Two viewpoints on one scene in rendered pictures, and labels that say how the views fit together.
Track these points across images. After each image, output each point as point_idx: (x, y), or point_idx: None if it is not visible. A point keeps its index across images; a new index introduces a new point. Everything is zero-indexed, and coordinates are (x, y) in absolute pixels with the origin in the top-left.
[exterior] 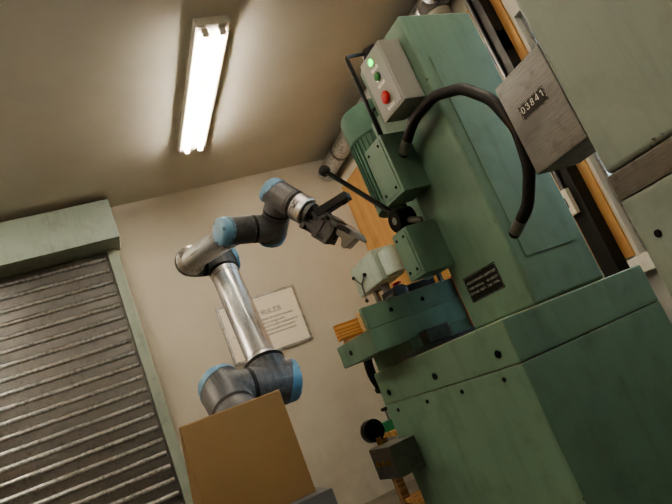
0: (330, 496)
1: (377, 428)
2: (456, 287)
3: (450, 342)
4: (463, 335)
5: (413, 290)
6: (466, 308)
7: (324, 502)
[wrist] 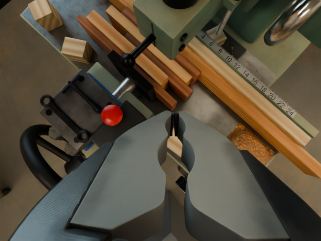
0: (173, 232)
1: (186, 180)
2: (275, 18)
3: (294, 60)
4: (306, 46)
5: (245, 68)
6: (263, 32)
7: (176, 235)
